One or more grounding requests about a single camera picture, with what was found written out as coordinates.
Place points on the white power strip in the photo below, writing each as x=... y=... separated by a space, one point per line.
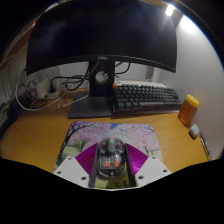
x=45 y=89

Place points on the black laptop bag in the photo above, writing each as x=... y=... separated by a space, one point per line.
x=8 y=116

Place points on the small white case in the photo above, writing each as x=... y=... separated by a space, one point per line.
x=194 y=131

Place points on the cherry blossom print mouse pad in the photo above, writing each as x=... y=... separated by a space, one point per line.
x=86 y=133

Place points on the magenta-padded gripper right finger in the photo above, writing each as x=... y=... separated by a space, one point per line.
x=153 y=169

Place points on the dark pen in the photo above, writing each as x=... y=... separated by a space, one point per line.
x=205 y=146

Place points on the black keyboard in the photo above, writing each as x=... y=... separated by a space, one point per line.
x=146 y=96

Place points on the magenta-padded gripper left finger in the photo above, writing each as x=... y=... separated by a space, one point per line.
x=70 y=170

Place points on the transparent computer mouse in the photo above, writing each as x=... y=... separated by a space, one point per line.
x=111 y=158

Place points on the black curved monitor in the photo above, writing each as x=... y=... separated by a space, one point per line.
x=100 y=30

